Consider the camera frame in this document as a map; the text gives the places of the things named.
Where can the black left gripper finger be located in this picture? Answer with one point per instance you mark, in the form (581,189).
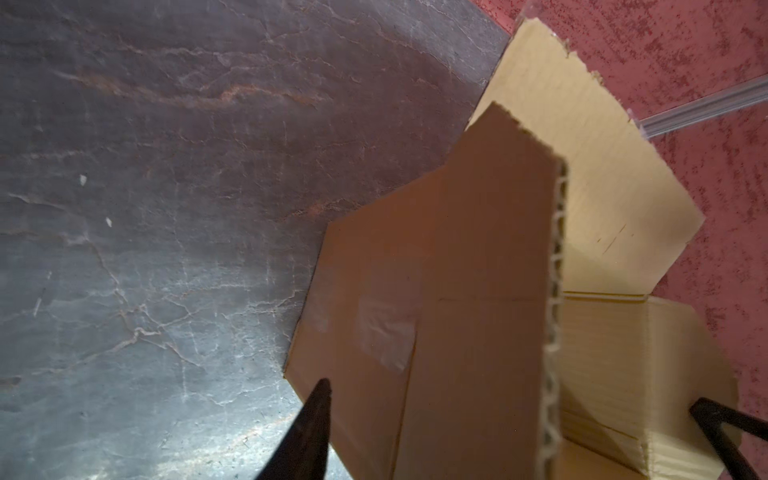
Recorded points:
(303,452)

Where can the brown cardboard express box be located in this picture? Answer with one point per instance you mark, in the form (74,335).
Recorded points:
(496,318)

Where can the right aluminium corner post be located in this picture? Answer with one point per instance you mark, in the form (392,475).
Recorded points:
(732,99)

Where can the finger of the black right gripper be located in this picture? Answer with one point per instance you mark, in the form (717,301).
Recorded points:
(711,417)

